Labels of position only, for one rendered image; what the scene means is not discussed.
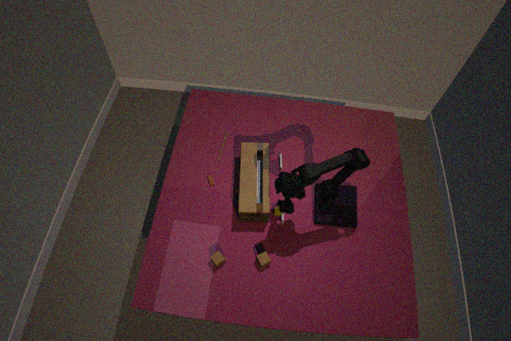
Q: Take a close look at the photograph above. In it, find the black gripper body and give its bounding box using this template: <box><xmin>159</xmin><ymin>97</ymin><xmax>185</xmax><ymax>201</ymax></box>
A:
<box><xmin>279</xmin><ymin>172</ymin><xmax>300</xmax><ymax>214</ymax></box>

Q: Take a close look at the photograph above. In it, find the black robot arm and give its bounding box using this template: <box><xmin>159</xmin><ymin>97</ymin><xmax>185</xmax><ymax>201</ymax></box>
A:
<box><xmin>275</xmin><ymin>148</ymin><xmax>370</xmax><ymax>202</ymax></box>

